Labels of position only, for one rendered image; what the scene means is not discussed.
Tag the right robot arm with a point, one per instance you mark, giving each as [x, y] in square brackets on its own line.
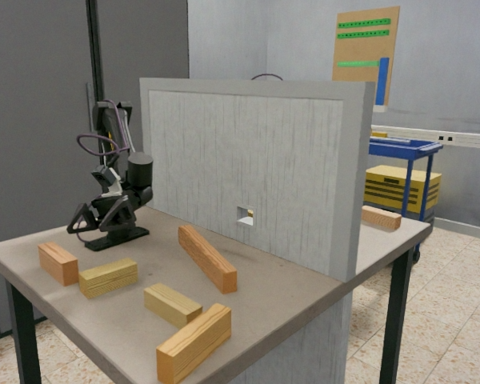
[140, 168]

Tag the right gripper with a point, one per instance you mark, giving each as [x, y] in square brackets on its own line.
[117, 199]

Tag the light wooden board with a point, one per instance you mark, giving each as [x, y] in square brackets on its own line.
[222, 274]

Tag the grey panel wall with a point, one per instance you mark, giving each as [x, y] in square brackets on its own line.
[295, 150]

